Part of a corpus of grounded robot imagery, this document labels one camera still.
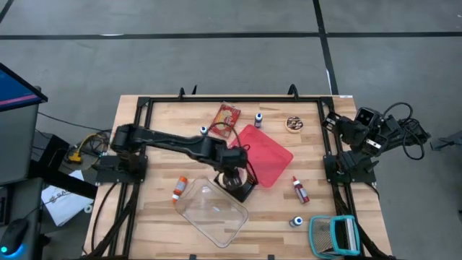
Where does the black cable bundle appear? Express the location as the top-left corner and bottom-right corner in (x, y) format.
(331, 182), (396, 260)
(84, 182), (142, 260)

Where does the orange glue bottle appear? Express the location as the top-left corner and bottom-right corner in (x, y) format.
(171, 175), (189, 207)

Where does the red translucent plastic tray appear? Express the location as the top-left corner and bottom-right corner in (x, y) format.
(230, 124), (294, 189)

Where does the red ink bottle white cap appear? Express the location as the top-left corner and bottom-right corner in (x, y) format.
(292, 175), (311, 205)

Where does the clear plastic container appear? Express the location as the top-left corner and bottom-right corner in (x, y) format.
(175, 176), (250, 249)

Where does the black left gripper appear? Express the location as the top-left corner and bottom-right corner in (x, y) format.
(215, 146), (250, 191)

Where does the monitor with blue screen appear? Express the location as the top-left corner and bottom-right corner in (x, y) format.
(0, 62), (49, 113)

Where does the black aluminium table frame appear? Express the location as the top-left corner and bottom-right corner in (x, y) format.
(95, 94), (378, 260)

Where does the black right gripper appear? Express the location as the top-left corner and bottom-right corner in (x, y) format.
(322, 110), (370, 147)

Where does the yellow cable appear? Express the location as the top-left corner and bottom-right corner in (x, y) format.
(66, 131), (110, 164)

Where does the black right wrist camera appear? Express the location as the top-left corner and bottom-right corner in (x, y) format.
(355, 106), (381, 128)

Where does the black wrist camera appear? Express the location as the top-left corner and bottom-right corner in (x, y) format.
(229, 147), (250, 163)
(355, 106), (381, 128)

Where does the thin black floor cable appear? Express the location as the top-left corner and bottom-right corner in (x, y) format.
(37, 109), (113, 133)

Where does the black computer mouse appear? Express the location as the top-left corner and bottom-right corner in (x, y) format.
(0, 217), (30, 256)

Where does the small black square tray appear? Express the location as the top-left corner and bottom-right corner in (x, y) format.
(213, 172), (259, 204)

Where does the white paper bag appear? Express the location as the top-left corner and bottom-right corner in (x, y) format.
(40, 169), (96, 228)

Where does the teal mesh desk organizer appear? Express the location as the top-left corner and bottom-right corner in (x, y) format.
(308, 214), (362, 260)

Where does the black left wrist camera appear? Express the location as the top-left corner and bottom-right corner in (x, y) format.
(229, 147), (250, 163)

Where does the red snack packet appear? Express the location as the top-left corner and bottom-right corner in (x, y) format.
(209, 102), (242, 139)

